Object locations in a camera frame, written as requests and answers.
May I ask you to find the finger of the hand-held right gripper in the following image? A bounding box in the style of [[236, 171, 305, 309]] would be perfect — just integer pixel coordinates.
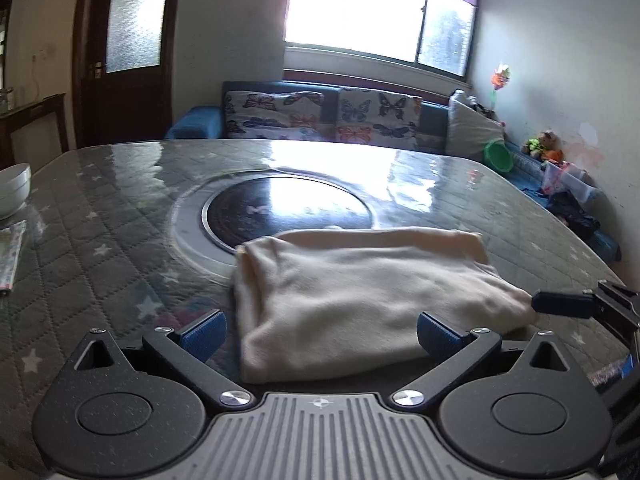
[[590, 357, 632, 389], [531, 288, 599, 319]]

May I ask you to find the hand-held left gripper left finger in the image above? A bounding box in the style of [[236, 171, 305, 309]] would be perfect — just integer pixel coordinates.
[[62, 309, 253, 408]]

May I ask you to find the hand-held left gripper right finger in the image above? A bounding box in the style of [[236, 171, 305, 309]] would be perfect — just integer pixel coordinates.
[[390, 311, 583, 407]]

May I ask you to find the cream garment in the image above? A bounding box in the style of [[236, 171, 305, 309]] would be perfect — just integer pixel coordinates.
[[232, 226, 541, 384]]

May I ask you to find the dark clothes pile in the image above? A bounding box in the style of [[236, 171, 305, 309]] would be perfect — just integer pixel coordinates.
[[549, 192, 602, 244]]

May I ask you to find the clear plastic bag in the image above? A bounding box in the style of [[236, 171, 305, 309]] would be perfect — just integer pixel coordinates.
[[541, 160, 600, 207]]

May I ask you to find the round black induction cooktop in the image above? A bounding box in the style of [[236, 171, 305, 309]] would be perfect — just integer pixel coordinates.
[[169, 171, 397, 281]]

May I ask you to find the green plastic basket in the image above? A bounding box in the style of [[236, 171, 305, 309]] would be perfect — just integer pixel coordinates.
[[483, 140, 515, 176]]

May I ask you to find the stuffed toy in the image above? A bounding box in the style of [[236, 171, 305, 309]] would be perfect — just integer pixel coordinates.
[[521, 130, 565, 162]]

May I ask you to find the grey pillow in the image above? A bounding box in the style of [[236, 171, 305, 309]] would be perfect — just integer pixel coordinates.
[[446, 94, 506, 162]]

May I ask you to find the patterned paper packet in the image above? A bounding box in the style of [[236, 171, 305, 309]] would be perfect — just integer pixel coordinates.
[[0, 220, 27, 295]]

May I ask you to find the blue sofa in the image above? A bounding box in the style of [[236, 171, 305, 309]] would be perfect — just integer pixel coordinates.
[[165, 80, 622, 262]]

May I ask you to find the butterfly print cushion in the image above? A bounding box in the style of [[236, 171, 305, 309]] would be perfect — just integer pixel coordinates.
[[337, 88, 424, 149], [222, 90, 326, 141]]

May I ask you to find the colourful pinwheel toy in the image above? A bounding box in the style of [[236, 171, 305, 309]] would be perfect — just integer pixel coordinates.
[[489, 62, 512, 111]]

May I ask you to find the white bowl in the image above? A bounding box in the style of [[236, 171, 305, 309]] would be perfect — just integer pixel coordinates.
[[0, 162, 32, 221]]

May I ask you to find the dark wooden door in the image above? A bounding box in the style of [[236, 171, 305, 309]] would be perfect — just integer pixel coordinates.
[[72, 0, 184, 149]]

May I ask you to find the dark wooden side table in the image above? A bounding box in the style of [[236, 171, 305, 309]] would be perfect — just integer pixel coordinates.
[[0, 93, 70, 171]]

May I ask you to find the window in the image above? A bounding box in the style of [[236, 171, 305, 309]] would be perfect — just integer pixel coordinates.
[[283, 0, 484, 81]]

